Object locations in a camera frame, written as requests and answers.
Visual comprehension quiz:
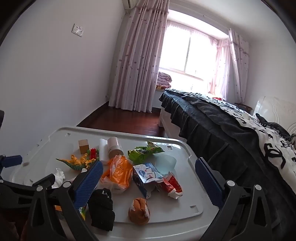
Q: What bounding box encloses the bed with dark blanket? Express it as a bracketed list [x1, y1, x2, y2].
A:
[159, 89, 296, 232]

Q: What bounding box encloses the orange plastic bag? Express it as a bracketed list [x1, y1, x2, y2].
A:
[100, 155, 134, 193]

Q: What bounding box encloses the red green toy car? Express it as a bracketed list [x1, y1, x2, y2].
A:
[87, 148, 100, 161]

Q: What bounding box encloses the dark grey cloth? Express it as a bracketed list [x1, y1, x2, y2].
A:
[255, 113, 290, 139]

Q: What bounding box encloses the translucent plastic cup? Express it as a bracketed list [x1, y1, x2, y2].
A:
[154, 154, 177, 175]

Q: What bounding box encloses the wooden block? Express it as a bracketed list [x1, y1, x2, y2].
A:
[78, 139, 90, 154]

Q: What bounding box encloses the black white printed blanket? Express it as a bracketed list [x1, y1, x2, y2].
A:
[203, 93, 296, 181]

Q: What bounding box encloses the crumpled white tissue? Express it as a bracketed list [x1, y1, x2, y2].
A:
[47, 168, 66, 189]

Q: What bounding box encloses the green snack bag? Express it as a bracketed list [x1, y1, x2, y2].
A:
[128, 141, 165, 165]

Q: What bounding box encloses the sheer pink curtain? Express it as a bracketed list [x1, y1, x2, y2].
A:
[165, 20, 232, 100]

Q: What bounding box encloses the white bed frame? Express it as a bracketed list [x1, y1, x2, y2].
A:
[159, 109, 185, 139]

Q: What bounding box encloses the window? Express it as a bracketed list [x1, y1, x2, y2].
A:
[159, 30, 219, 93]

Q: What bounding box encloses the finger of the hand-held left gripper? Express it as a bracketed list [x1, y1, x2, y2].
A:
[0, 174, 56, 204]
[0, 154, 23, 176]

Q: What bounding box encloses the yellow green dinosaur toy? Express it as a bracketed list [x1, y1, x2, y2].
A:
[55, 154, 96, 172]

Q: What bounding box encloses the white air conditioner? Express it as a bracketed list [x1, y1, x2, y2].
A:
[123, 0, 139, 10]

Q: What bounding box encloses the white headboard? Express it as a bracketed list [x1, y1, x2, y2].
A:
[253, 96, 296, 139]

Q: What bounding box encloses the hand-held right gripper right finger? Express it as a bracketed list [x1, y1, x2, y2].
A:
[195, 158, 270, 241]

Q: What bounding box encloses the pink dotted curtain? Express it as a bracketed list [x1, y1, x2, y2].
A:
[228, 28, 249, 105]
[108, 0, 170, 114]

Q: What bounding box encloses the red white wrapper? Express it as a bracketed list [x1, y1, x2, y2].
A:
[161, 171, 184, 200]

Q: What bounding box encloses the blue white carton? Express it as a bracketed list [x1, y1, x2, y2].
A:
[132, 162, 164, 199]

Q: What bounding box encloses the white plastic storage box lid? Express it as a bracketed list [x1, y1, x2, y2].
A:
[8, 126, 220, 241]

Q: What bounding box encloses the wooden bedside table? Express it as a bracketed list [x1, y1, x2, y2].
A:
[235, 102, 252, 112]

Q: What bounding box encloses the white wall switch panel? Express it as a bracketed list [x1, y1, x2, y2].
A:
[71, 23, 85, 37]

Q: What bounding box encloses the white plastic bag roll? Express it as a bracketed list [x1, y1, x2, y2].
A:
[99, 138, 109, 166]

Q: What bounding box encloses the folded pink quilt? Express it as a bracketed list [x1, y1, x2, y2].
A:
[156, 72, 173, 90]

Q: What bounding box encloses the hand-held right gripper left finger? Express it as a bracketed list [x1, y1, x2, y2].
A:
[26, 161, 104, 241]

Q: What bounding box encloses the black sock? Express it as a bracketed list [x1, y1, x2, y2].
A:
[87, 188, 115, 232]

